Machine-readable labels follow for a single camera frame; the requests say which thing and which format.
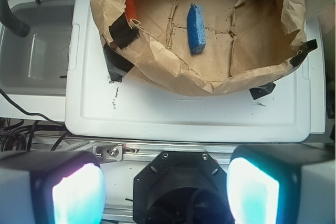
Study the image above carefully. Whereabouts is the black cable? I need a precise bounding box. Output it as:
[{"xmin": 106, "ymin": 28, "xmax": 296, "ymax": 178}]
[{"xmin": 0, "ymin": 87, "xmax": 79, "ymax": 153}]

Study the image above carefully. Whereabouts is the blue sponge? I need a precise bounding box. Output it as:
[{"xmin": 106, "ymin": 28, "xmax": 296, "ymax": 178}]
[{"xmin": 187, "ymin": 4, "xmax": 206, "ymax": 55}]

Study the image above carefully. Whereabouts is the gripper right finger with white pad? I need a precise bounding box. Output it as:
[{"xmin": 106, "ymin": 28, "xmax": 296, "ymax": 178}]
[{"xmin": 226, "ymin": 144, "xmax": 335, "ymax": 223}]

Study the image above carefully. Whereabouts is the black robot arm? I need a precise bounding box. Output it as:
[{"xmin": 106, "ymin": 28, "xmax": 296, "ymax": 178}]
[{"xmin": 1, "ymin": 144, "xmax": 335, "ymax": 223}]

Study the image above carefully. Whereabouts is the brown paper bag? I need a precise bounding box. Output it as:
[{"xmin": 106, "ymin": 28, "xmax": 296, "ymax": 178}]
[{"xmin": 90, "ymin": 0, "xmax": 317, "ymax": 97}]

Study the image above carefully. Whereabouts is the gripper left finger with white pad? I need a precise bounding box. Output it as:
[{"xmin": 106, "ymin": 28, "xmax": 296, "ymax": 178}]
[{"xmin": 1, "ymin": 151, "xmax": 106, "ymax": 223}]

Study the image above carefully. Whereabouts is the orange object in bag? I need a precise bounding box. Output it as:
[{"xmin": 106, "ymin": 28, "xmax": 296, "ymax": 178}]
[{"xmin": 125, "ymin": 0, "xmax": 138, "ymax": 22}]

